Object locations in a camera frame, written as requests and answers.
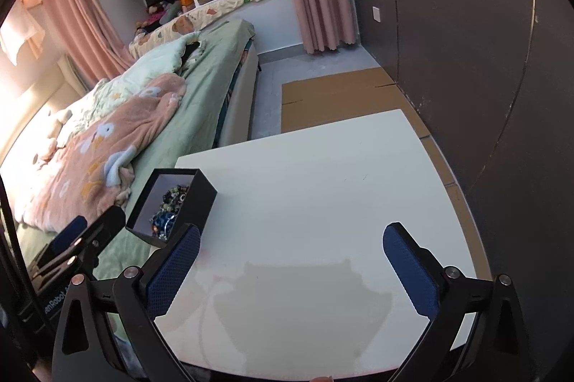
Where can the brown cardboard sheet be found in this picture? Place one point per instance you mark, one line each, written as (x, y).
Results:
(332, 94)

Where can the green bed sheet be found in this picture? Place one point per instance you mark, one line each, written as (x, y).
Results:
(202, 103)

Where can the white hanging towel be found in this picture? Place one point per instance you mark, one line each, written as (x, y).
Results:
(20, 32)

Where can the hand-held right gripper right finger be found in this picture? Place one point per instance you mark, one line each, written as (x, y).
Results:
(415, 274)

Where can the pile of jewelry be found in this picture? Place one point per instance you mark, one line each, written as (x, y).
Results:
(172, 195)

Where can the cream plush toy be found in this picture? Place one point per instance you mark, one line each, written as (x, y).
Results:
(54, 135)

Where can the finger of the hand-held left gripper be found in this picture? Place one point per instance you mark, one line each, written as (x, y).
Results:
(67, 235)
(105, 225)

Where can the black jewelry box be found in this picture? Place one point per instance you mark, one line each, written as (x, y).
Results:
(202, 198)

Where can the cream floral bedding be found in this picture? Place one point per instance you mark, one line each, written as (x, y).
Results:
(206, 11)

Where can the pink floral blanket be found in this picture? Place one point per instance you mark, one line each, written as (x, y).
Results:
(98, 148)

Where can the beige bed headboard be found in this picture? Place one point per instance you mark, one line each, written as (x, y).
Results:
(71, 72)

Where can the beige bed frame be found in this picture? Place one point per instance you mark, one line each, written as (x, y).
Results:
(240, 103)

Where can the white wall switch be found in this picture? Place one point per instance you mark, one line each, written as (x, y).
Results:
(377, 14)

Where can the pile of plush toys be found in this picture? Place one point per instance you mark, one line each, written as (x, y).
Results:
(157, 16)

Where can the light green quilt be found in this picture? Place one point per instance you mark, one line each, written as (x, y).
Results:
(152, 59)

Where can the long pink curtain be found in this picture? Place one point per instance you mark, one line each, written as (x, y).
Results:
(89, 32)

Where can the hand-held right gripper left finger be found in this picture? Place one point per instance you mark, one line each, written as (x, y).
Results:
(172, 270)

